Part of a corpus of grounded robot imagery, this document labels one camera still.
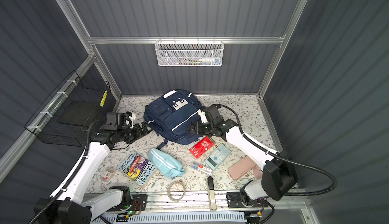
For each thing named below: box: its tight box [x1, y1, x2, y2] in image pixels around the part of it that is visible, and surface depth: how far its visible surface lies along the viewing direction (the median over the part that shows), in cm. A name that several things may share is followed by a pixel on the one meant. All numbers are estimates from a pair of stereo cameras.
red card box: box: [188, 136, 215, 159], surface depth 93 cm
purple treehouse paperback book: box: [116, 151, 158, 186], surface depth 84 cm
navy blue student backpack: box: [143, 89, 204, 150], surface depth 102 cm
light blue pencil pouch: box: [147, 147, 186, 179], surface depth 84 cm
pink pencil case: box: [227, 156, 257, 180], surface depth 84 cm
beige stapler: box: [207, 175, 217, 212], surface depth 74 cm
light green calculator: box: [204, 142, 232, 171], surface depth 88 cm
